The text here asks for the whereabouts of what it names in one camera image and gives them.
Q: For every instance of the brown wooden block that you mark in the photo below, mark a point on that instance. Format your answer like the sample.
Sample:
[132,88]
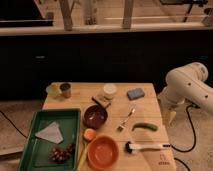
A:
[101,101]

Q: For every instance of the metal fork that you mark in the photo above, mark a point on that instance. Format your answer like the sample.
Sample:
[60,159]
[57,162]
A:
[123,123]

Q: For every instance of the yellow-green cup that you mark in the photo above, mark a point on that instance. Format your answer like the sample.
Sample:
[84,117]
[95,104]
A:
[53,91]

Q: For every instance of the purple bowl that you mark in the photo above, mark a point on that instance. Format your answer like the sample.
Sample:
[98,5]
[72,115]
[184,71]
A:
[95,116]

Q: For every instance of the black and white dish brush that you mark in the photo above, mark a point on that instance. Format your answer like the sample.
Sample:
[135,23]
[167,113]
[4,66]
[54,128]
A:
[130,147]

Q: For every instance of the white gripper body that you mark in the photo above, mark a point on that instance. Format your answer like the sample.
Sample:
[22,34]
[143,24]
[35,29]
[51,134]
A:
[166,106]

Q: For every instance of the bunch of red grapes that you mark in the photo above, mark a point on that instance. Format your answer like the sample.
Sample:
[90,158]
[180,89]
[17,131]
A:
[62,154]

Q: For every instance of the white folded cloth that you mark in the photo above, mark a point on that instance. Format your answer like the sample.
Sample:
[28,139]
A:
[51,133]

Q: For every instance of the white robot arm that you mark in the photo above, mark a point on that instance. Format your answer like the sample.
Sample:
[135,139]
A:
[185,83]

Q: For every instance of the white cup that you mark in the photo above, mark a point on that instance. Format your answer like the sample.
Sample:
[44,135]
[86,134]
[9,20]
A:
[109,90]

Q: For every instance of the orange bowl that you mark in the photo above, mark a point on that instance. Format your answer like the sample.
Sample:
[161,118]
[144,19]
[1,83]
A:
[103,153]

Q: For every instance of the brown cup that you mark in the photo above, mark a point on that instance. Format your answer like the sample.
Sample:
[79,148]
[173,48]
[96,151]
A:
[65,90]

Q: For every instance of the blue sponge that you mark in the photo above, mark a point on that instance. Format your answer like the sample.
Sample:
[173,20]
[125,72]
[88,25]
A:
[136,93]

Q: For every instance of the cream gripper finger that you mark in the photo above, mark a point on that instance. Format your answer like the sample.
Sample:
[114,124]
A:
[172,115]

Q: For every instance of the green plastic tray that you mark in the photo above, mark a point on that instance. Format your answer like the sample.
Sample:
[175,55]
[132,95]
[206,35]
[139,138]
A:
[37,152]

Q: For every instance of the orange fruit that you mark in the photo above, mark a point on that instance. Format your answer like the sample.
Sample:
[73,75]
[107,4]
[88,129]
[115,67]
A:
[89,134]

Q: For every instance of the yellow banana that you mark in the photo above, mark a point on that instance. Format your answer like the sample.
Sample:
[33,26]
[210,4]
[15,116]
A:
[82,157]

